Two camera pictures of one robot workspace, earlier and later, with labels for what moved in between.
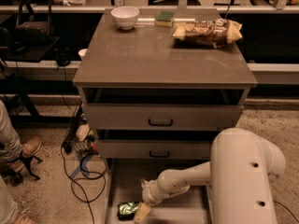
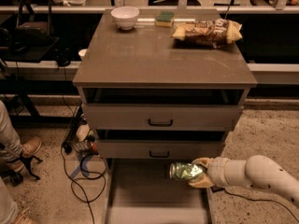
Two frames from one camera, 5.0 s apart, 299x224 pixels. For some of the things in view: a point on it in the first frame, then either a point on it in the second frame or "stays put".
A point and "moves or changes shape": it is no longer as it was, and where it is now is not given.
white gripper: x=149 y=193 -> x=218 y=172
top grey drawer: x=163 y=116 stays put
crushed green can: x=126 y=210 moves or changes shape
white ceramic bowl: x=125 y=16 stays put
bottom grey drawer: x=122 y=184 stays put
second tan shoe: x=25 y=217 stays put
